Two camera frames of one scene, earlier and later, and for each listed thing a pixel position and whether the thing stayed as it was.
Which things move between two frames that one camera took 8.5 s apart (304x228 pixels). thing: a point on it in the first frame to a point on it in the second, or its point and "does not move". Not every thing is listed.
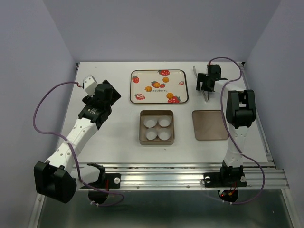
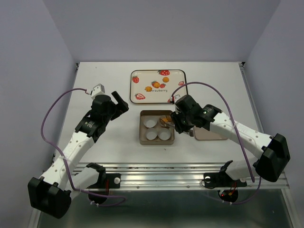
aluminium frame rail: [263, 175] does not move
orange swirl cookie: [166, 79] does not move
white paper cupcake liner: [164, 121] does not move
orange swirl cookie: [156, 84] does not move
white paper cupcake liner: [151, 133] does not move
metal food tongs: [204, 95] to [190, 132]
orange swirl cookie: [169, 95] to [166, 119]
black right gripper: [202, 77] to [175, 116]
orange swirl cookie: [148, 89] does not move
